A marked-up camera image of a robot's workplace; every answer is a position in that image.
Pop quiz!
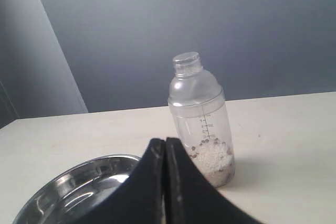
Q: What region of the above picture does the round stainless steel tray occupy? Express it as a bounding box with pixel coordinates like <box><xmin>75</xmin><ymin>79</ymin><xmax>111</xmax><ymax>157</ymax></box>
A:
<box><xmin>13</xmin><ymin>154</ymin><xmax>140</xmax><ymax>223</ymax></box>

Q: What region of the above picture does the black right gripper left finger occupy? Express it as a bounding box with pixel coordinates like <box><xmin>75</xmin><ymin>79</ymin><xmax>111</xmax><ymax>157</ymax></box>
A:
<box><xmin>83</xmin><ymin>138</ymin><xmax>165</xmax><ymax>223</ymax></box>

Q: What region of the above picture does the clear plastic shaker bottle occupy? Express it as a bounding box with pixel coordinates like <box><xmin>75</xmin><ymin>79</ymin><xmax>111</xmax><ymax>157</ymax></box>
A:
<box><xmin>167</xmin><ymin>52</ymin><xmax>235</xmax><ymax>187</ymax></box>

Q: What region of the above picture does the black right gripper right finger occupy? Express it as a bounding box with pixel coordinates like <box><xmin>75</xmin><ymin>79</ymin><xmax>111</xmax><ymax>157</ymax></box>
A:
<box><xmin>165</xmin><ymin>137</ymin><xmax>259</xmax><ymax>223</ymax></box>

